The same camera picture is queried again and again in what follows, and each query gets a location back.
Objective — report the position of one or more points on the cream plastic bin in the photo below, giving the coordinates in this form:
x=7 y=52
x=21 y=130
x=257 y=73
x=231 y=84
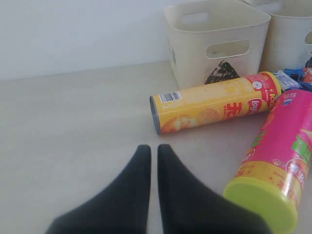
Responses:
x=289 y=38
x=210 y=37

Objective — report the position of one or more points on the left cream plastic bin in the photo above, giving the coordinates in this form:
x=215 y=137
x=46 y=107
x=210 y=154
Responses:
x=210 y=37

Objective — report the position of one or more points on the blue noodle packet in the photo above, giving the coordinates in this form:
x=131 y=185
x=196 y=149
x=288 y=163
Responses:
x=302 y=75

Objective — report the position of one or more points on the yellow chips can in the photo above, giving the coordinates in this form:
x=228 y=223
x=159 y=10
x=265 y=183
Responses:
x=215 y=102

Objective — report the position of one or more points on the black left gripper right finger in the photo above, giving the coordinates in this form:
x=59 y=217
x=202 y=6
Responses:
x=189 y=207

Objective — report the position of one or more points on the blue white milk carton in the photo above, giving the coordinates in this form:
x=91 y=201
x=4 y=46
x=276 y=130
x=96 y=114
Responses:
x=286 y=82

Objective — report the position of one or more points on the pink chips can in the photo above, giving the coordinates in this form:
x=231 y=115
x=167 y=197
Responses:
x=271 y=178

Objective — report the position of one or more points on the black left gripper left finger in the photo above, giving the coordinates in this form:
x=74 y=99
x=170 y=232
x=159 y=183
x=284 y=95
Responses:
x=121 y=208

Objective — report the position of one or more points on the middle cream plastic bin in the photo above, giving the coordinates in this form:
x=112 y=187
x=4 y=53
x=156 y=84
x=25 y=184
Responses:
x=289 y=38

